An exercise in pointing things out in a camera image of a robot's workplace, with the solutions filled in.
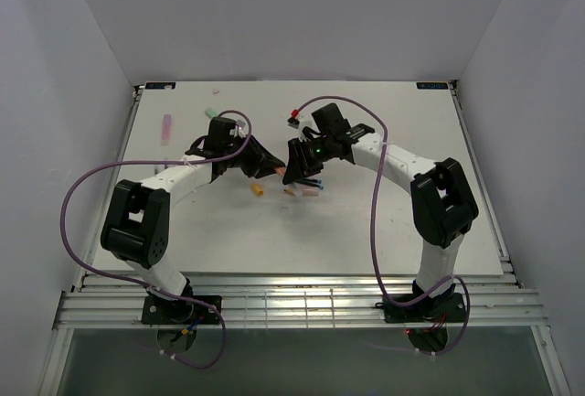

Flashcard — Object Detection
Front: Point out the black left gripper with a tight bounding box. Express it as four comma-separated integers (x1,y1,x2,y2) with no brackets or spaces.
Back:
224,134,285,179

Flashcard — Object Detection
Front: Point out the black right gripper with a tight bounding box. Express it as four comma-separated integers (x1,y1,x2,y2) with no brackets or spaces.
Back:
282,135,334,185

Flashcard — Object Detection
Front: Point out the orange pink highlighter pen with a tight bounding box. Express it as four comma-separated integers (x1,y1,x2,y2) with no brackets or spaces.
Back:
283,187,320,198

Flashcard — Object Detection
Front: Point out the orange highlighter cap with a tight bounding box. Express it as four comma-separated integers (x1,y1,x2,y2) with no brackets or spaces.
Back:
250,183,264,197

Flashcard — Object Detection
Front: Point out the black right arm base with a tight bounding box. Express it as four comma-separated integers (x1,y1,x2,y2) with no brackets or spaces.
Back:
375,284,467,323

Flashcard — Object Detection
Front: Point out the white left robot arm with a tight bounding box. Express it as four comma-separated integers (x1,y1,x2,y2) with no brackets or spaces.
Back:
101,116,284,323

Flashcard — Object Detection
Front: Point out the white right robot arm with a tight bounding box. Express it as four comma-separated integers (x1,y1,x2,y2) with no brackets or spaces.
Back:
282,102,479,320

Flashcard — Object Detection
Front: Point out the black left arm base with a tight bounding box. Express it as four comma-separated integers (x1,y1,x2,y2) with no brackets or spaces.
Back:
141,290,219,326

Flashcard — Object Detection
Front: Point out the green highlighter cap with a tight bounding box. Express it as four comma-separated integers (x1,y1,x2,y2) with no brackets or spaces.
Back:
205,108,218,119

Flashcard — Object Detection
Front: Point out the blue label sticker left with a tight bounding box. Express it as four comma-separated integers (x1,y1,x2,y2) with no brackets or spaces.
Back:
144,82,176,90

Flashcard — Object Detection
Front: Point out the blue label sticker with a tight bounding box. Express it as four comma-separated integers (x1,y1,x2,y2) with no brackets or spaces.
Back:
144,82,176,90
416,81,449,90

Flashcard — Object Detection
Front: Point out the blue label sticker right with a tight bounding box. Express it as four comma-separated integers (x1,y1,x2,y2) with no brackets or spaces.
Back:
416,81,449,90

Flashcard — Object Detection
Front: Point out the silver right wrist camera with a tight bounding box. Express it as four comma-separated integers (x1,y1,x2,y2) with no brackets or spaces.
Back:
287,109,322,142

